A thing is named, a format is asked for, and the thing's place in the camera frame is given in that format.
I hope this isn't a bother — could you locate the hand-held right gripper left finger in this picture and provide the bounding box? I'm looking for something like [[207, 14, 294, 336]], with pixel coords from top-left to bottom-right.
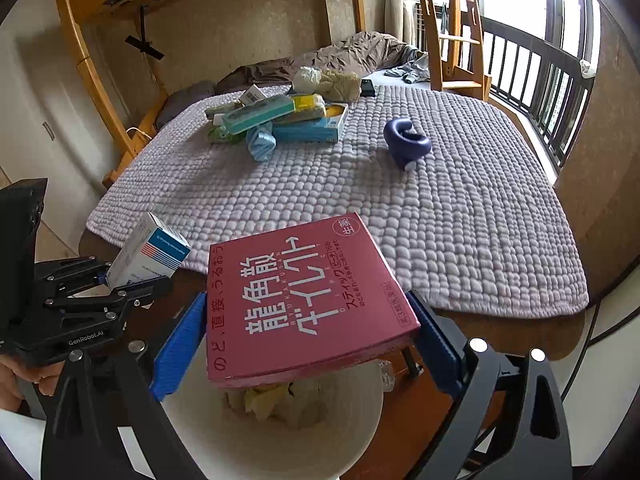
[[42, 291, 209, 480]]

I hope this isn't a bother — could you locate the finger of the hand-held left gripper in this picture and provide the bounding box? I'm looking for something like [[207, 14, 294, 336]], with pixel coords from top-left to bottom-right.
[[34, 255, 114, 287], [44, 275, 175, 319]]

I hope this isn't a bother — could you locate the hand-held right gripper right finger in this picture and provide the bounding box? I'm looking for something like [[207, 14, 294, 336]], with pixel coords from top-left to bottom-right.
[[407, 291, 574, 480]]

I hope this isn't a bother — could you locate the white and blue box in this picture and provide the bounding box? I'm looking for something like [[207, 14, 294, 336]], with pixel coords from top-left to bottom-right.
[[106, 212, 191, 289]]

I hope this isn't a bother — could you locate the yellow plastic bag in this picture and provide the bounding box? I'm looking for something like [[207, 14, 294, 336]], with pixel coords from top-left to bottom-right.
[[242, 384, 288, 418]]

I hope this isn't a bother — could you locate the pink box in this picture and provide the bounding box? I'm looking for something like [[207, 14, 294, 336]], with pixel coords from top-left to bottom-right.
[[206, 212, 422, 390]]

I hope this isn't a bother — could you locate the white trash bin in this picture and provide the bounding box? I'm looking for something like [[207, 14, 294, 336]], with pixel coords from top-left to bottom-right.
[[162, 352, 386, 480]]

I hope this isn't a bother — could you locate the person's left hand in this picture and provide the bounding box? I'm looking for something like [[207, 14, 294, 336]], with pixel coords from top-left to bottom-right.
[[0, 354, 64, 402]]

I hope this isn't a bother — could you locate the lavender quilted blanket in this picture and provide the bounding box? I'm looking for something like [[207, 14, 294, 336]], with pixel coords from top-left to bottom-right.
[[86, 84, 590, 318]]

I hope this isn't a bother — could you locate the white wardrobe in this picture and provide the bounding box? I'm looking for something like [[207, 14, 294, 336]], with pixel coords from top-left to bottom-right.
[[0, 0, 126, 256]]

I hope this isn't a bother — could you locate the light blue crumpled bag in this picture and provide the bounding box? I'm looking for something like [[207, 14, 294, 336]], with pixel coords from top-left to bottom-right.
[[244, 122, 277, 162]]

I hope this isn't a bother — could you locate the grey pillow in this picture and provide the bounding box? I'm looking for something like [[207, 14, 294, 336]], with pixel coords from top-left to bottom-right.
[[155, 79, 217, 131]]

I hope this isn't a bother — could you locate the pale green packet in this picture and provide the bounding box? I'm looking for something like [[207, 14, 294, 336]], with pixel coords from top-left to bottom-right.
[[204, 101, 248, 117]]

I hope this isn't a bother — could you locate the purple curved pillow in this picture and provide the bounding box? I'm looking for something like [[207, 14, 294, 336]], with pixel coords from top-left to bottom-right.
[[384, 116, 433, 172]]

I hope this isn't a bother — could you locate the teal box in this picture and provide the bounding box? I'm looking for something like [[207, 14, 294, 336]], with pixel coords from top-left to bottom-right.
[[221, 95, 296, 135]]

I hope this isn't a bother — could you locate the black tape cross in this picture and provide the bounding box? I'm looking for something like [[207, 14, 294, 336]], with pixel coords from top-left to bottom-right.
[[125, 5, 166, 61]]

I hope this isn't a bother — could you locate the light blue flat box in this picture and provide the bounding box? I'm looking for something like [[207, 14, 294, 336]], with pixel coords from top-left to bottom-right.
[[272, 101, 351, 144]]

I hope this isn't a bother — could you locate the yellow-green packet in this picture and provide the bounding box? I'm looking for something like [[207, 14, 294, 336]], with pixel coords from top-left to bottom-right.
[[277, 94, 328, 123]]

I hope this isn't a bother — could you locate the grey bed sheet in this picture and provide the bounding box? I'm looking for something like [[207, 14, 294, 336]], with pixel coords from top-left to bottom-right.
[[367, 67, 446, 92]]

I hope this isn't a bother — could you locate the clear plastic bag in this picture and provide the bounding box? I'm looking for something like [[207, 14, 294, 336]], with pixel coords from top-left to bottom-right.
[[292, 66, 323, 95]]

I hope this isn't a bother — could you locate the crumpled brown paper bag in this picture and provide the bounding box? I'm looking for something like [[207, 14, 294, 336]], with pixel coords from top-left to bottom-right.
[[320, 70, 362, 103]]

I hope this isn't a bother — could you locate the grey garment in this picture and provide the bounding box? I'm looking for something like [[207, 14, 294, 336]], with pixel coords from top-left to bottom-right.
[[385, 52, 431, 85]]

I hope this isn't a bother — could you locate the wooden ladder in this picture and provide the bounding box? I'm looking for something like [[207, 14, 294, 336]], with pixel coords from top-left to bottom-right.
[[412, 0, 493, 103]]

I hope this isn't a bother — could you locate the dark window railing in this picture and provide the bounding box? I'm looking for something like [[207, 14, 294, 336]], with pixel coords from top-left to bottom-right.
[[482, 16, 596, 168]]

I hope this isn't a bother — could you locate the brown duvet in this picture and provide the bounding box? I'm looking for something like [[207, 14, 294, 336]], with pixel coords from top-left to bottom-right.
[[215, 31, 418, 95]]

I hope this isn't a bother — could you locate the beige curtain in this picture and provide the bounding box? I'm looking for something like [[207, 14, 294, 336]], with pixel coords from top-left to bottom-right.
[[387, 0, 418, 43]]

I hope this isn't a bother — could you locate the wooden bunk bed frame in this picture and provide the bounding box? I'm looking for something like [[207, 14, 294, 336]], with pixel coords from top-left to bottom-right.
[[52, 0, 493, 188]]

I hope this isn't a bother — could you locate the dark window frame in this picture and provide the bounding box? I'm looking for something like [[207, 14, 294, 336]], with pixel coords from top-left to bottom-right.
[[545, 0, 601, 51]]

